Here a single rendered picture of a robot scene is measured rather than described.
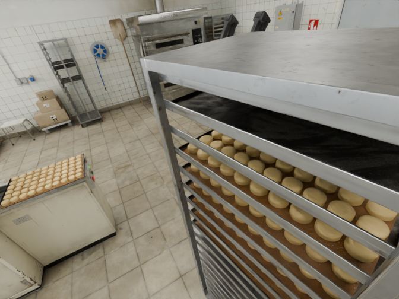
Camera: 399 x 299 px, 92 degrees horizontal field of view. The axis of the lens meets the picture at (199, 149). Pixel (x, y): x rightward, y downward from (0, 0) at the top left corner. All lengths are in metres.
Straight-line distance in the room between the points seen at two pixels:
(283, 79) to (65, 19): 5.59
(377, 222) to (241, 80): 0.40
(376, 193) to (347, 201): 0.24
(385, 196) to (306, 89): 0.17
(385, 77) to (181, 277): 1.98
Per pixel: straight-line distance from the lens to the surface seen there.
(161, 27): 5.03
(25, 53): 5.86
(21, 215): 2.17
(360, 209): 0.60
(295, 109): 0.33
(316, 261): 0.58
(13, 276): 2.40
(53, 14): 5.77
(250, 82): 0.32
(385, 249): 0.41
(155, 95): 0.62
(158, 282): 2.12
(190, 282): 2.05
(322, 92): 0.27
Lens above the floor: 1.90
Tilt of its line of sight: 35 degrees down
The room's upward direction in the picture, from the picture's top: 8 degrees counter-clockwise
